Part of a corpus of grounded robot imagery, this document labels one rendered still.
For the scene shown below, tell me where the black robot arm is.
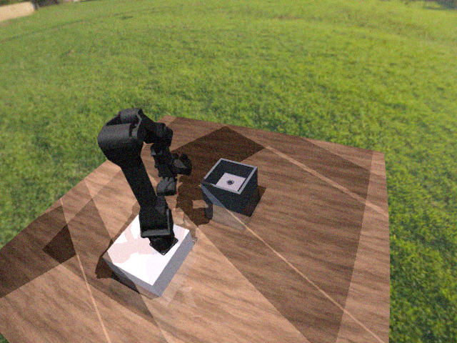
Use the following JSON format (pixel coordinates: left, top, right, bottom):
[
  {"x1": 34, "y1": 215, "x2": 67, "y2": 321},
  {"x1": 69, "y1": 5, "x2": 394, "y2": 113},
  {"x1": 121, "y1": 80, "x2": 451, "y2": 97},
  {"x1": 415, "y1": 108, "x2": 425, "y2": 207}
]
[{"x1": 97, "y1": 108, "x2": 192, "y2": 256}]

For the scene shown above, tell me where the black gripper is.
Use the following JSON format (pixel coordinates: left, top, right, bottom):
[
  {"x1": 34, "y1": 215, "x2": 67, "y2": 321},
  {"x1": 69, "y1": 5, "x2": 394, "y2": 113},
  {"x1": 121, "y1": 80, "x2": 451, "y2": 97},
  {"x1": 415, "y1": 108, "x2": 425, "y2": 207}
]
[{"x1": 154, "y1": 153, "x2": 179, "y2": 197}]

